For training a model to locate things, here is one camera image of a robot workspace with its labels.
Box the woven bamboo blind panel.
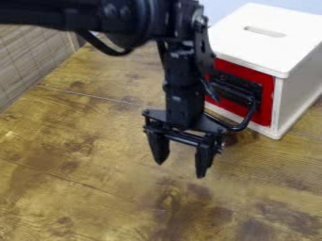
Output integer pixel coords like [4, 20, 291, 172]
[0, 24, 78, 113]

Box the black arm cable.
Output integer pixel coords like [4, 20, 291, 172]
[74, 30, 138, 57]

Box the black metal drawer handle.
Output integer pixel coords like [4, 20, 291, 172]
[205, 82, 260, 132]

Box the red drawer front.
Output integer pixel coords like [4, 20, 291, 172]
[205, 58, 273, 126]

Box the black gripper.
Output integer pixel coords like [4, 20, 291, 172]
[141, 109, 225, 179]

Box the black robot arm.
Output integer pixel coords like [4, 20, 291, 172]
[0, 0, 225, 178]

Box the white wooden drawer box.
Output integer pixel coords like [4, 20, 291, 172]
[208, 3, 322, 139]

